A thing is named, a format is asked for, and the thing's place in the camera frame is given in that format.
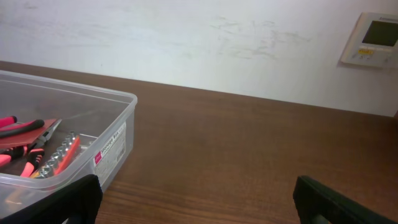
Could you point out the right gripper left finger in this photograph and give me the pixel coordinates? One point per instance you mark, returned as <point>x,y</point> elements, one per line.
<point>78,202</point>

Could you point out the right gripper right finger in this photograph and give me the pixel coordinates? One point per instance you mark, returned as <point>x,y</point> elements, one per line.
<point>317,203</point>

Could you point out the orange socket rail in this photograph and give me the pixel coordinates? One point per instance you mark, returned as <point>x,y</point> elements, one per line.
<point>60,159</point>

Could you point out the orange black long-nose pliers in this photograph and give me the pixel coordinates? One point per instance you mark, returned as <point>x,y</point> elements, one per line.
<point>33,152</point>

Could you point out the small red cutting pliers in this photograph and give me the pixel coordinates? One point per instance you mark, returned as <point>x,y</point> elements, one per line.
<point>10,127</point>

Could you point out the clear screwdriver bit case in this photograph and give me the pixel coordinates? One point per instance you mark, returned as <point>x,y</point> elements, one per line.
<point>85,143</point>

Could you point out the clear plastic container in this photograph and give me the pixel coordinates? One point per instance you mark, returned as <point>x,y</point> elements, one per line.
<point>105,114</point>

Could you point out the white wall control panel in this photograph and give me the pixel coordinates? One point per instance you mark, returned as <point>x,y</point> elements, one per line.
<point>373,42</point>

